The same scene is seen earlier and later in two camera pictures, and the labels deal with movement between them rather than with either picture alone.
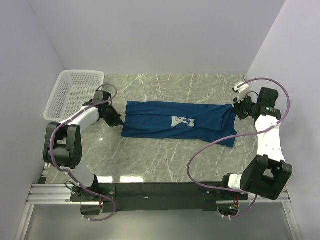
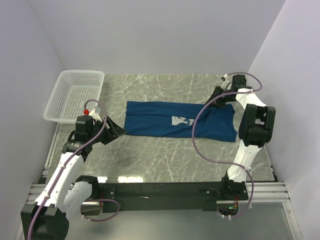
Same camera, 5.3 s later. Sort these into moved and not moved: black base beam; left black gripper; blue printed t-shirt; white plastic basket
Moved: left black gripper
Not moved: blue printed t-shirt; white plastic basket; black base beam
